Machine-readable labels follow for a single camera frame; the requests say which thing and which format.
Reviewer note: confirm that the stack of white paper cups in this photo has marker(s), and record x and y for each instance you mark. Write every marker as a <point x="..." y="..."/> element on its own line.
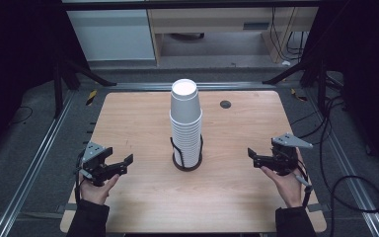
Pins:
<point x="186" y="141"/>

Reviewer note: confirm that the person's left hand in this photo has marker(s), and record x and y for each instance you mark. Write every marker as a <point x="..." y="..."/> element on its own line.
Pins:
<point x="95" y="194"/>

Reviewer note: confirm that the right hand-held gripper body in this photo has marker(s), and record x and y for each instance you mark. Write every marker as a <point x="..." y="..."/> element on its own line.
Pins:
<point x="286" y="158"/>

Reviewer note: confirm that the person's right hand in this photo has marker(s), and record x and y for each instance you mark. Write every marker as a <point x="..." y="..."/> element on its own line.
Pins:
<point x="291" y="187"/>

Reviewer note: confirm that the metal floor rail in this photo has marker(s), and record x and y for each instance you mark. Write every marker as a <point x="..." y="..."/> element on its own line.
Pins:
<point x="29" y="171"/>
<point x="352" y="177"/>
<point x="138" y="86"/>

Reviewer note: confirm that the round grey table grommet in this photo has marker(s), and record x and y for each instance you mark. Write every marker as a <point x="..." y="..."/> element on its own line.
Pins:
<point x="225" y="104"/>

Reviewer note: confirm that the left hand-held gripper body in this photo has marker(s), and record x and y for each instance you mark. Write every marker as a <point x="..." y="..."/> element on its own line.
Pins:
<point x="93" y="154"/>

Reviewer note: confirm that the white cabinet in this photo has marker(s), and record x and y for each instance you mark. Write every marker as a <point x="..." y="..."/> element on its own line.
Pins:
<point x="112" y="36"/>

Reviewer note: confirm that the black metal stand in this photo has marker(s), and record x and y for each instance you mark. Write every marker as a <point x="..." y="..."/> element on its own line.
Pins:
<point x="59" y="89"/>
<point x="320" y="82"/>

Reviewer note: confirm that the light wooden desk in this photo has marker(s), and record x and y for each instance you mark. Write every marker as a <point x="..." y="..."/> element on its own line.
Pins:
<point x="210" y="19"/>

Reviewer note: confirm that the grey table bracket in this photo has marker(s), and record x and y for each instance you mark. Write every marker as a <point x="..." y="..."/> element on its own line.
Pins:
<point x="67" y="207"/>
<point x="319" y="207"/>

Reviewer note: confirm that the yellow black tape strip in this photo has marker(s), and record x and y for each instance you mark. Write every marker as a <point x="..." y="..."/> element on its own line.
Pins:
<point x="91" y="97"/>
<point x="298" y="95"/>

